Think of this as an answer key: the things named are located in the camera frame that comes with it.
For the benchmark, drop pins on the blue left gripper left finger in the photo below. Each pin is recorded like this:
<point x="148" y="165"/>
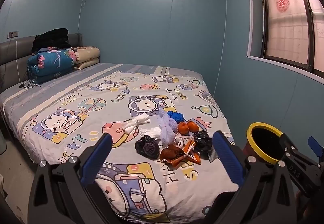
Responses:
<point x="92" y="159"/>

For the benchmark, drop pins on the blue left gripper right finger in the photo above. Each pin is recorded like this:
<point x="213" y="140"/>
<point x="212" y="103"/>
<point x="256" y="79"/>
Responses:
<point x="231" y="157"/>

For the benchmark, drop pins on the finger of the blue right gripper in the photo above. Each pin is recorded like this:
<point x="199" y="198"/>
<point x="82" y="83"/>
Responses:
<point x="315" y="146"/>
<point x="286" y="144"/>

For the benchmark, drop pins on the black plastic bag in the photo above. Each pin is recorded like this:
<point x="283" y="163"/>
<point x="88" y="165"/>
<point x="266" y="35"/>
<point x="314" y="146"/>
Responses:
<point x="203" y="143"/>
<point x="147" y="147"/>

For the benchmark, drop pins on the orange peel piece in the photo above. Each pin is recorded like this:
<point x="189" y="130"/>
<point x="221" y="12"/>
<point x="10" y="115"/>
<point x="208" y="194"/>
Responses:
<point x="192" y="126"/>
<point x="183" y="128"/>

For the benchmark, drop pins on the orange snack wrapper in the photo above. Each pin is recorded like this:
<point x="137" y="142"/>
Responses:
<point x="174" y="155"/>

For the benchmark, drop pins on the white glove bundle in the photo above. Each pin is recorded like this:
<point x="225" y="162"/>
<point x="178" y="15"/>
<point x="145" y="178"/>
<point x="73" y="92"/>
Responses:
<point x="130" y="126"/>

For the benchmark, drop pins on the white tissue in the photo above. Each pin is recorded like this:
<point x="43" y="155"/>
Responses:
<point x="154" y="132"/>

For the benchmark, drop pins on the blue plastic bag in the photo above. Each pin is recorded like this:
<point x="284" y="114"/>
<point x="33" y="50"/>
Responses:
<point x="178" y="117"/>

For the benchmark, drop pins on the purple foam fruit net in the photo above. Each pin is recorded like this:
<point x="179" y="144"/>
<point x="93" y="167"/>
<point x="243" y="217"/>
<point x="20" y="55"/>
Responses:
<point x="168" y="128"/>

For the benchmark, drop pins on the white pink plastic bag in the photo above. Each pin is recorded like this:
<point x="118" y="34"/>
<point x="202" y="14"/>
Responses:
<point x="181" y="140"/>

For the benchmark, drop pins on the yellow rimmed trash bin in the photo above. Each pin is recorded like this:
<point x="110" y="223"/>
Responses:
<point x="263" y="142"/>

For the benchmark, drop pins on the cartoon print bed sheet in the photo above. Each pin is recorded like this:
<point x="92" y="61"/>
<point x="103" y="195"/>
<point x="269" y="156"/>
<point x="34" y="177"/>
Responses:
<point x="61" y="118"/>

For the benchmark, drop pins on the beige folded quilt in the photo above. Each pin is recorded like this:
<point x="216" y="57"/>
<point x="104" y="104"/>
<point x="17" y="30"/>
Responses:
<point x="86" y="56"/>

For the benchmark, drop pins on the blue floral folded quilt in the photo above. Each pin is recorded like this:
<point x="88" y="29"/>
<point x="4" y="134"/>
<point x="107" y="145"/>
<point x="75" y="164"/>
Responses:
<point x="50" y="63"/>

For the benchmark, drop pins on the black clothing pile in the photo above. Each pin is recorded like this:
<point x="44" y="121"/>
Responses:
<point x="57" y="38"/>

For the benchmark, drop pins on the window with brown frame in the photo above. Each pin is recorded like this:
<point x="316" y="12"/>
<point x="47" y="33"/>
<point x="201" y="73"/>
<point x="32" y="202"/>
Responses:
<point x="288" y="34"/>

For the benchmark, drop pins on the wall power outlet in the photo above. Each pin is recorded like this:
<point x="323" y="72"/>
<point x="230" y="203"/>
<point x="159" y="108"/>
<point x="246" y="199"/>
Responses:
<point x="12" y="34"/>

